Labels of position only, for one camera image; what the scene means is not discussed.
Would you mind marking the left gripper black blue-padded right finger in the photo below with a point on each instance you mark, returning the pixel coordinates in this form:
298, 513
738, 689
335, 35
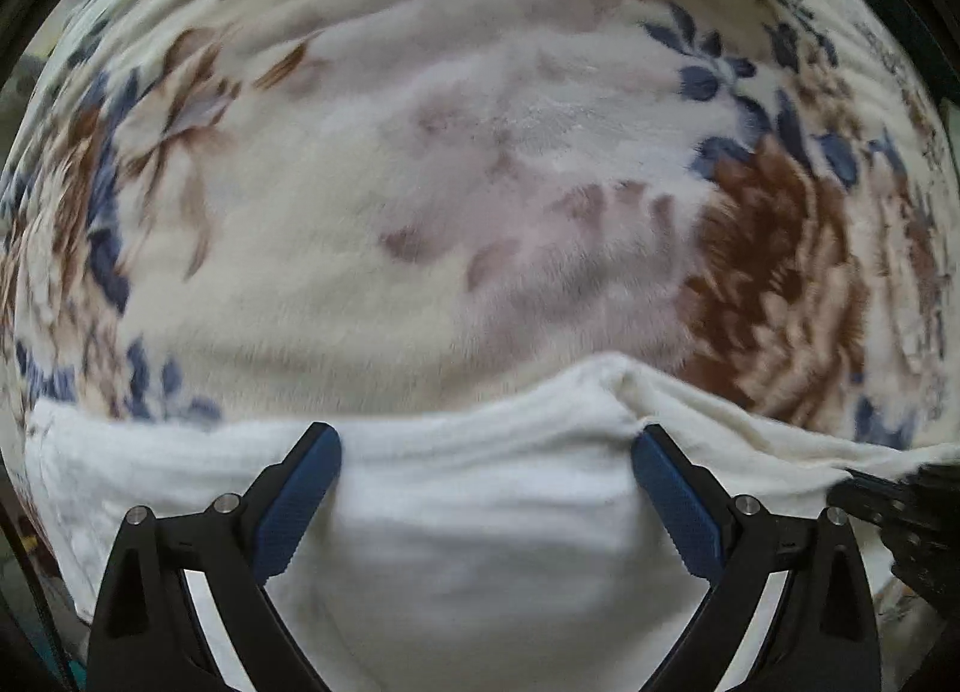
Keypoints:
822, 635

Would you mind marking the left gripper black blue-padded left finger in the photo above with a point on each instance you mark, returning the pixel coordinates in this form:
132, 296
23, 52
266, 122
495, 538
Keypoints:
146, 632

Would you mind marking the white pants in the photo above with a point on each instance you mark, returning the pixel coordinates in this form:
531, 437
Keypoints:
504, 547

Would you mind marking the floral fleece bed blanket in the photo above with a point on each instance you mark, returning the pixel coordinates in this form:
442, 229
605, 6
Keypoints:
216, 210

